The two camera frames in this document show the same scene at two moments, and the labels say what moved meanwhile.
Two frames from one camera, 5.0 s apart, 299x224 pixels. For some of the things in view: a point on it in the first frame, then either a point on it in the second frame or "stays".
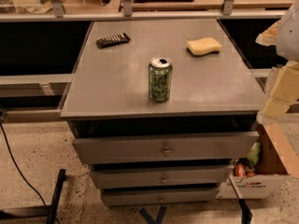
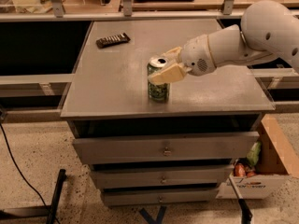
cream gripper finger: x=283 y=92 -> x=170 y=74
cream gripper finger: x=268 y=37 -> x=174 y=55
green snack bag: x=254 y=153 stays
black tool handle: x=246 y=215 stays
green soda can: x=160 y=78 stays
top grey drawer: x=165 y=148 stays
